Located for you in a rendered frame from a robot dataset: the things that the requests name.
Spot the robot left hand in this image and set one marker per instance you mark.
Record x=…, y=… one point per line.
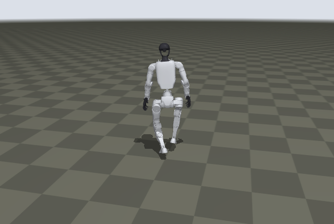
x=144, y=104

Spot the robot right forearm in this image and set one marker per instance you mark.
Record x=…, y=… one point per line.
x=186, y=90

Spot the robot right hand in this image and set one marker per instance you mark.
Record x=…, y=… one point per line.
x=188, y=98

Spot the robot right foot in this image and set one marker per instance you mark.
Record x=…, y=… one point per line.
x=173, y=140

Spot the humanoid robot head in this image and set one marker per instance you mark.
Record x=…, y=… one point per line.
x=163, y=47

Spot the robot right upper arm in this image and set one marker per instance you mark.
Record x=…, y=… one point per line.
x=182, y=73

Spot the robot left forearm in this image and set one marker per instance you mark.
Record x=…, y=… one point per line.
x=147, y=92

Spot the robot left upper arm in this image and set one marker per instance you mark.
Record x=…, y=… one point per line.
x=150, y=72

